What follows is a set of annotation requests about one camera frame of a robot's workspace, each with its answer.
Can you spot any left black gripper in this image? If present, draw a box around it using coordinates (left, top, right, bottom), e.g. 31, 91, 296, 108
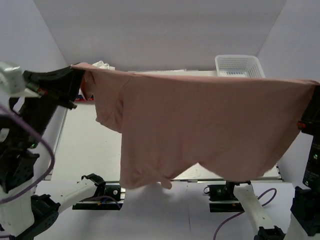
17, 61, 87, 146

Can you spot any white t-shirt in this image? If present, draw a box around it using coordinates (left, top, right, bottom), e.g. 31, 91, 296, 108
92, 60, 116, 71

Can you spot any pink t-shirt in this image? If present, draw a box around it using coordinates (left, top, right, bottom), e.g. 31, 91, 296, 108
73, 63, 319, 189

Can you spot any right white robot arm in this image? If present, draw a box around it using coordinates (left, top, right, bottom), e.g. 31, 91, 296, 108
225, 87, 320, 240

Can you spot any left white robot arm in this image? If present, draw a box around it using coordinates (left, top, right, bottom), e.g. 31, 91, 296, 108
0, 62, 106, 240

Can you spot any red blue folded shirt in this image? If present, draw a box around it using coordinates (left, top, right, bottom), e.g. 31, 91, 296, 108
75, 88, 95, 102

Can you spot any white plastic mesh basket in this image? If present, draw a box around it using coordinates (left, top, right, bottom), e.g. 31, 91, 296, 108
215, 54, 265, 79

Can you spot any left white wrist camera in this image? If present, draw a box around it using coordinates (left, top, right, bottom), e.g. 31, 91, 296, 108
0, 61, 40, 98

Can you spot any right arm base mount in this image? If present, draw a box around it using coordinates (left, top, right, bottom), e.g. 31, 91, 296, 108
203, 181, 251, 213

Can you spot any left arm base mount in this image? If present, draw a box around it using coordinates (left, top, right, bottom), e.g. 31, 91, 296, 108
72, 181, 126, 211

